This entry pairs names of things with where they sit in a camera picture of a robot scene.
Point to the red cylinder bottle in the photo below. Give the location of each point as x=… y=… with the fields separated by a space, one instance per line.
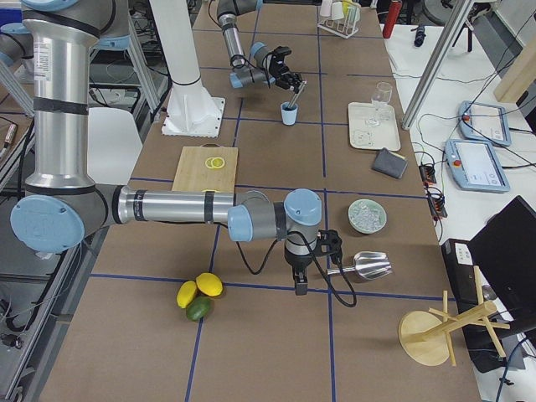
x=391 y=18

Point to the white wire cup rack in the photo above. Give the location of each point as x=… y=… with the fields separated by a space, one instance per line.
x=345 y=27

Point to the near teach pendant tablet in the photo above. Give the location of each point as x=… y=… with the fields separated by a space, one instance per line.
x=474 y=166

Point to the yellow cup in rack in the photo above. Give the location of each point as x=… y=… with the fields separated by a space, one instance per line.
x=347 y=4

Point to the green bowl of ice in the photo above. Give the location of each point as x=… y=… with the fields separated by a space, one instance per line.
x=366 y=216

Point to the lower lemon slice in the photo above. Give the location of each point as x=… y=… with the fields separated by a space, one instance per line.
x=218 y=162

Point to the white cup in rack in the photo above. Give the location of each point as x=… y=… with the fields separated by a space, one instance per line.
x=336 y=10

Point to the wooden cup tree stand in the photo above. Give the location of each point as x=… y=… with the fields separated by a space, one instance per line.
x=426 y=336

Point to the black power strip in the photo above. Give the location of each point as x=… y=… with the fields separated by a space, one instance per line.
x=435 y=197

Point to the far teach pendant tablet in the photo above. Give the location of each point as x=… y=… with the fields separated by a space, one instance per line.
x=485 y=122

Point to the white plastic chair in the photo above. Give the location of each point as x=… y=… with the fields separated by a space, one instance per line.
x=114 y=145

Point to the yellow lemon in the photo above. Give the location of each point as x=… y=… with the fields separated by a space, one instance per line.
x=209 y=284
x=186 y=294

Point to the steel ice scoop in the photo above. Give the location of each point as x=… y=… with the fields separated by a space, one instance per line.
x=366 y=266

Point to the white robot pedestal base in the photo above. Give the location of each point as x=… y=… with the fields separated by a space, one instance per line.
x=191 y=110

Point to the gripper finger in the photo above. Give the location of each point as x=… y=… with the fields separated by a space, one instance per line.
x=298 y=88
x=301 y=283

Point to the blue paper cup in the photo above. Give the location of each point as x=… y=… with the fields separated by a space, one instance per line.
x=288 y=113

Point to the lemon slice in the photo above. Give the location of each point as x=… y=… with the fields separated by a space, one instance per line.
x=209 y=163
x=218 y=162

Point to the clear wine glass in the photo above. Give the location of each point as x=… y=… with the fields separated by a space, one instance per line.
x=380 y=98

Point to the cream bear tray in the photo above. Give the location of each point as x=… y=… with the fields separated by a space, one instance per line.
x=363 y=135

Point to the bamboo cutting board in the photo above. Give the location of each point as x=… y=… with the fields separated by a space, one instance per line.
x=193 y=176

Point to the steel muddler black tip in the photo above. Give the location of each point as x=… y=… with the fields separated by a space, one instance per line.
x=297 y=94

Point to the teach pendant tablet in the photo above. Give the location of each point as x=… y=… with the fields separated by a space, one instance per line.
x=485 y=122
x=474 y=166

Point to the black laptop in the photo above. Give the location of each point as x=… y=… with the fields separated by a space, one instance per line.
x=504 y=250

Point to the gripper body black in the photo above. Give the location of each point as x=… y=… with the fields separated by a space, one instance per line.
x=299 y=264
x=281 y=70

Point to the green lime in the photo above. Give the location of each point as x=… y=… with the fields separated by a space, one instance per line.
x=198 y=308

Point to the grey folded cloth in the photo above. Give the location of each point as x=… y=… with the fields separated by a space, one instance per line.
x=389 y=163

